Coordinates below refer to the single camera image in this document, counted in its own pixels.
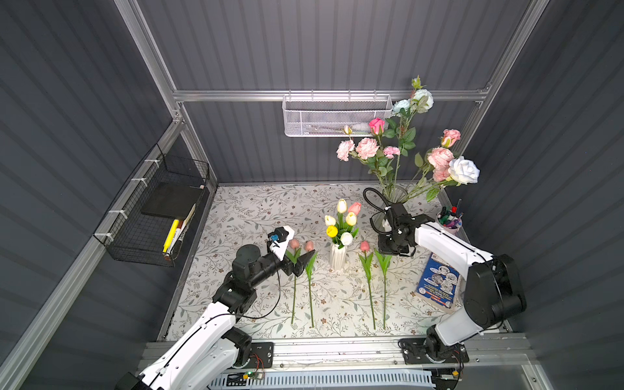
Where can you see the rose bouquet in glass vase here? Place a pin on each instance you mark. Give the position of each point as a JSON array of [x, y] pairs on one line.
[[390, 142]]

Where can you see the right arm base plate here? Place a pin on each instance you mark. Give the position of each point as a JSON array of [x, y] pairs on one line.
[[424, 349]]

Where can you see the blue printed card pack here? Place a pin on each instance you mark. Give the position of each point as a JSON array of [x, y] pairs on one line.
[[438, 285]]

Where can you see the tulip bouquet in vase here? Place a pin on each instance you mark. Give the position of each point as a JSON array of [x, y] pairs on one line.
[[342, 229]]

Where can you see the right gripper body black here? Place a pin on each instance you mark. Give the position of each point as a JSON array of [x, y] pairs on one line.
[[388, 234]]

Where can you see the clear glass vase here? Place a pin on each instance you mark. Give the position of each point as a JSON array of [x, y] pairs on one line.
[[397, 195]]

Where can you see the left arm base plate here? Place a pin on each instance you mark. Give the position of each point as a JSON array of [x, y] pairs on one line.
[[261, 356]]

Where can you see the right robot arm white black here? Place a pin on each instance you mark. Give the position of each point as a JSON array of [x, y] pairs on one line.
[[493, 292]]

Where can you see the peach pink tulip stem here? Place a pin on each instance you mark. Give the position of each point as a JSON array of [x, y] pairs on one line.
[[310, 267]]

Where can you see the white wire mesh basket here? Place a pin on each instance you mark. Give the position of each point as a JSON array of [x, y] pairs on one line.
[[327, 115]]

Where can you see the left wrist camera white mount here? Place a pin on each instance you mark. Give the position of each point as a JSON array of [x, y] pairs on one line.
[[278, 241]]

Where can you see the black wire wall basket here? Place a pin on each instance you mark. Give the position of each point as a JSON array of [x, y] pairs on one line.
[[148, 224]]

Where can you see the black notebook in basket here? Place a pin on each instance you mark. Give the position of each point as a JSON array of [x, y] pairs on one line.
[[172, 201]]

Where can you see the yellow marker in basket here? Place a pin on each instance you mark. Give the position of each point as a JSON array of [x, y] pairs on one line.
[[171, 236]]

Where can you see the markers in pink cup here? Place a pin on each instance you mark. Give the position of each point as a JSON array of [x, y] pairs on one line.
[[450, 213]]

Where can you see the white ribbed ceramic vase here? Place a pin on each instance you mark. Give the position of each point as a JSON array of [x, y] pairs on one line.
[[338, 257]]

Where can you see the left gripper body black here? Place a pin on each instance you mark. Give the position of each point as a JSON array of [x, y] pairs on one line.
[[288, 263]]

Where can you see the light pink tulip stem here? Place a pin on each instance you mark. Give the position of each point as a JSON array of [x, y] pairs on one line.
[[294, 292]]

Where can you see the pink pen holder cup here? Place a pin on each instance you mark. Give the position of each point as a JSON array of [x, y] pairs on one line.
[[453, 226]]

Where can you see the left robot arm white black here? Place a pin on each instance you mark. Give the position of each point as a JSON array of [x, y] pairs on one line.
[[214, 343]]

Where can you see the dark pink tulip stem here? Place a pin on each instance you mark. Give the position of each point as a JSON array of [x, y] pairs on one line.
[[366, 257]]

